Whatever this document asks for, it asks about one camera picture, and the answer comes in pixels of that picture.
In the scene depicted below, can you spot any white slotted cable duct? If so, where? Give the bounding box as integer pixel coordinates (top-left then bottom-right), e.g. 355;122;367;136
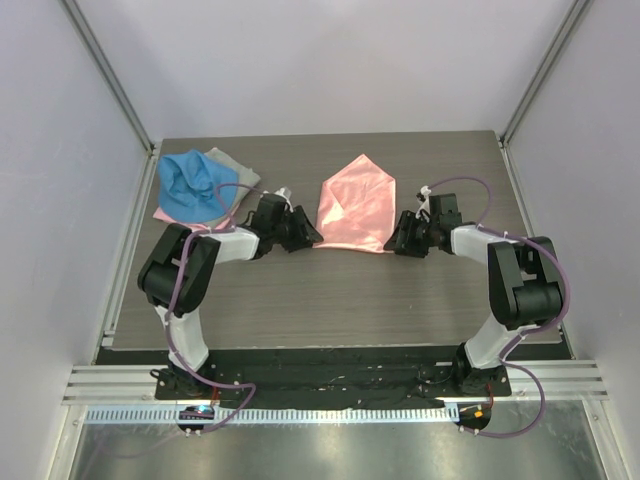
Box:
84;404;459;426

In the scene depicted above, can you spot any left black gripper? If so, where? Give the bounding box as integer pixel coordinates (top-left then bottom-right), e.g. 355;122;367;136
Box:
271;206;322;253

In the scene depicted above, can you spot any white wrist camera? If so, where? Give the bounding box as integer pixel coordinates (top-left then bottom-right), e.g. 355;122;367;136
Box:
274;186;293;211
415;185;432;220

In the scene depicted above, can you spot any left aluminium frame post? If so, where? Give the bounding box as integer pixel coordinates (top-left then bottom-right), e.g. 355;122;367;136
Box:
59;0;155;155

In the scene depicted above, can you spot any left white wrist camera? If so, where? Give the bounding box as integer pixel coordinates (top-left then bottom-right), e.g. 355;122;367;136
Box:
274;186;293;211

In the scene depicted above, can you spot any grey cloth napkin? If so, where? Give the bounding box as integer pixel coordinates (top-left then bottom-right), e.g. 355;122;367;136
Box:
204;148;261;231

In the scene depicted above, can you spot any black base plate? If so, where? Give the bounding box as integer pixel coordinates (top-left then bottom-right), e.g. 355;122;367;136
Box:
151;346;511;410

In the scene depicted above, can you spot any right aluminium frame post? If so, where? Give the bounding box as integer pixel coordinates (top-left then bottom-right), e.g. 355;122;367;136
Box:
498;0;593;148

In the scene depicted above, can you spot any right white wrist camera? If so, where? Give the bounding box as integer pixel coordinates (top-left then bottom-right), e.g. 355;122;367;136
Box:
415;185;432;220

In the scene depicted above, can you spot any aluminium front rail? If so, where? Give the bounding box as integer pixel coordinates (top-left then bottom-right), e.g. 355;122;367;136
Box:
63;360;609;405

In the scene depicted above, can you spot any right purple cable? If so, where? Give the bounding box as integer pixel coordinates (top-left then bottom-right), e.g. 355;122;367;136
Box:
427;175;572;440

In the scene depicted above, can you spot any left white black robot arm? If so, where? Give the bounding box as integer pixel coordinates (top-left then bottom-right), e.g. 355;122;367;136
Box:
137;190;324;399

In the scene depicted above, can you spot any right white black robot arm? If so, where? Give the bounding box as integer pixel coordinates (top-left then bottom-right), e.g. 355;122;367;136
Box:
384;193;568;395

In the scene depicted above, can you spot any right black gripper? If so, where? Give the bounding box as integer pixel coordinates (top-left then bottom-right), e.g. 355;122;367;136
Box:
384;210;439;258

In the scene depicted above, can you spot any aluminium frame post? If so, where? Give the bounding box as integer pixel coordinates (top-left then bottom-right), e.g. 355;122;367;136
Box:
498;0;593;148
59;0;155;155

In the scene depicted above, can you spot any pink cloth under pile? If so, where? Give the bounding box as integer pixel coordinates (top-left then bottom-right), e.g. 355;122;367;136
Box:
152;205;232;232

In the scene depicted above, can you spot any blue cloth napkin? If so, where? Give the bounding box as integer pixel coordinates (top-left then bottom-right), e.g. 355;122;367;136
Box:
157;150;214;217

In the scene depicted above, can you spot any pink satin napkin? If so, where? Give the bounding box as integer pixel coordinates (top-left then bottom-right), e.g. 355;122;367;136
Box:
314;154;396;254

